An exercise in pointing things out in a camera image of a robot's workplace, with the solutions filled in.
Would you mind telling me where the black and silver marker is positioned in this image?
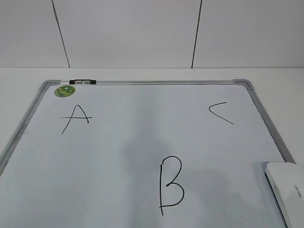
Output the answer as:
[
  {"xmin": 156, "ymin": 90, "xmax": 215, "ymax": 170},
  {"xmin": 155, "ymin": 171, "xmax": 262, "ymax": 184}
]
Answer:
[{"xmin": 60, "ymin": 79, "xmax": 97, "ymax": 85}]

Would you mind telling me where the white whiteboard with grey frame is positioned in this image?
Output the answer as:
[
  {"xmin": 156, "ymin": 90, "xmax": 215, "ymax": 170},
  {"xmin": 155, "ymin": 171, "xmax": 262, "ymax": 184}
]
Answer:
[{"xmin": 0, "ymin": 80, "xmax": 303, "ymax": 228}]

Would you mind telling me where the white whiteboard eraser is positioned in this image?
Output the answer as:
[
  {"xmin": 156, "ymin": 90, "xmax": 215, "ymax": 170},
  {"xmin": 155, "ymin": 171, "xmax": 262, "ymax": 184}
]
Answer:
[{"xmin": 252, "ymin": 162, "xmax": 304, "ymax": 228}]

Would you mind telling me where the round green magnet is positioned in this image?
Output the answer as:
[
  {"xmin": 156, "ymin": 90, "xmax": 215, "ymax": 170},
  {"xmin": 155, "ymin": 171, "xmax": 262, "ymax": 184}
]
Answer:
[{"xmin": 54, "ymin": 85, "xmax": 76, "ymax": 97}]

